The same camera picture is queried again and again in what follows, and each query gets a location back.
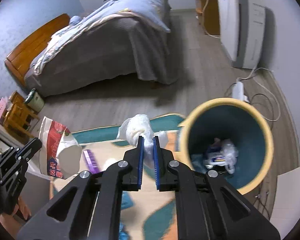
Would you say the white cabinet panel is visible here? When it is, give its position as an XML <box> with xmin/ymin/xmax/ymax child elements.
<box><xmin>270</xmin><ymin>167</ymin><xmax>300</xmax><ymax>239</ymax></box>

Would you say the small wooden stool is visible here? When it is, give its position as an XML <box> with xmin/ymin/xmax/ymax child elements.
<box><xmin>4</xmin><ymin>90</ymin><xmax>40</xmax><ymax>144</ymax></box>

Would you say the white power cable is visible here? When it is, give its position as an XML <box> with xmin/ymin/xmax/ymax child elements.
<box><xmin>236</xmin><ymin>67</ymin><xmax>282</xmax><ymax>123</ymax></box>

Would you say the purple plastic comb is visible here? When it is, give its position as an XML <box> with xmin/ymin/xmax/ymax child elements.
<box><xmin>83</xmin><ymin>149</ymin><xmax>100</xmax><ymax>174</ymax></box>

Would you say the wooden side cabinet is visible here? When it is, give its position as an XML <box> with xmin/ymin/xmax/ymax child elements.
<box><xmin>195</xmin><ymin>0</ymin><xmax>221</xmax><ymax>36</ymax></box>

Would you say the orange wooden headboard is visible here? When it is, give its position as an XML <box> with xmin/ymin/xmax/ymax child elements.
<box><xmin>4</xmin><ymin>14</ymin><xmax>70</xmax><ymax>87</ymax></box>

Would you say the white power strip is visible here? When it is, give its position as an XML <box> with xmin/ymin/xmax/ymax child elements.
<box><xmin>231</xmin><ymin>81</ymin><xmax>249</xmax><ymax>103</ymax></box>

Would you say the teal orange patterned rug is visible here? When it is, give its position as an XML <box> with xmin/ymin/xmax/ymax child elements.
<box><xmin>72</xmin><ymin>126</ymin><xmax>178</xmax><ymax>239</ymax></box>

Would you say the person's left hand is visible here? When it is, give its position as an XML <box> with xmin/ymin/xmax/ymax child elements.
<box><xmin>0</xmin><ymin>196</ymin><xmax>32</xmax><ymax>239</ymax></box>

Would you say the yellow rimmed teal trash bin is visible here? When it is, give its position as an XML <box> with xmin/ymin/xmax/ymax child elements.
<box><xmin>178</xmin><ymin>98</ymin><xmax>274</xmax><ymax>194</ymax></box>

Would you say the white tissue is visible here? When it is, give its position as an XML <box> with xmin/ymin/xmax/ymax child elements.
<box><xmin>116</xmin><ymin>114</ymin><xmax>155</xmax><ymax>169</ymax></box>

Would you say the white grey air purifier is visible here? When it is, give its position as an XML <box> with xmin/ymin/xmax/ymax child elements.
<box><xmin>218</xmin><ymin>0</ymin><xmax>266</xmax><ymax>69</ymax></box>

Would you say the red white paper bag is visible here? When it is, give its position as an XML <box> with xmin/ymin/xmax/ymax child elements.
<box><xmin>39</xmin><ymin>117</ymin><xmax>82</xmax><ymax>179</ymax></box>

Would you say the green lidded container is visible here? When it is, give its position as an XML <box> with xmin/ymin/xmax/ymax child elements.
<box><xmin>24</xmin><ymin>88</ymin><xmax>45</xmax><ymax>113</ymax></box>

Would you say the bed with grey cover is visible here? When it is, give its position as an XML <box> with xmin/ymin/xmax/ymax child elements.
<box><xmin>24</xmin><ymin>0</ymin><xmax>179</xmax><ymax>98</ymax></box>

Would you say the blue silver wrapper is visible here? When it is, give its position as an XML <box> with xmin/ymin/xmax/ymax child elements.
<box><xmin>204</xmin><ymin>138</ymin><xmax>238</xmax><ymax>174</ymax></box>

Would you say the black cable on floor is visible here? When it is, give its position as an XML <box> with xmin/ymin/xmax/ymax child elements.
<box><xmin>250</xmin><ymin>93</ymin><xmax>276</xmax><ymax>218</ymax></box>

